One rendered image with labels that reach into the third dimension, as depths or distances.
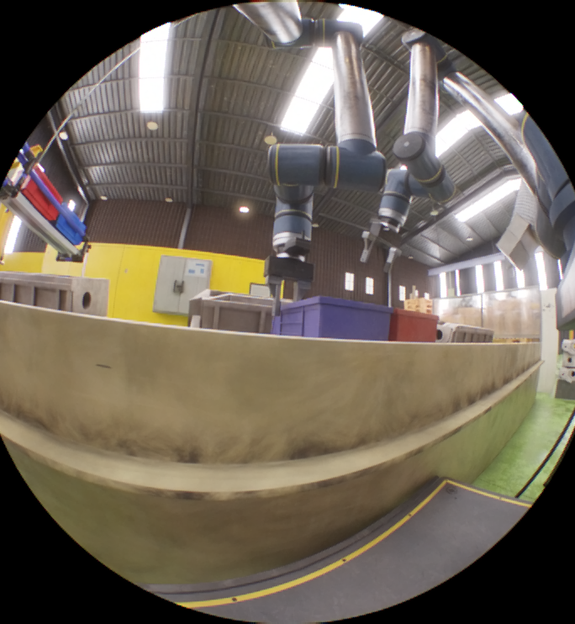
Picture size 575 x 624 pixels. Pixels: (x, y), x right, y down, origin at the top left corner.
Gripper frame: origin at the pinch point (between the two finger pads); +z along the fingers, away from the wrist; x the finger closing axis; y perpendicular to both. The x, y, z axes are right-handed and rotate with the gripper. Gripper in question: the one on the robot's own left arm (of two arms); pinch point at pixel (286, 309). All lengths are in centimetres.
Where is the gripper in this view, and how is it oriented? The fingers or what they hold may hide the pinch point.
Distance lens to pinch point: 58.7
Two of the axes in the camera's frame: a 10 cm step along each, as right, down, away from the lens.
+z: -0.8, 9.9, -0.8
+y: -3.3, 0.5, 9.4
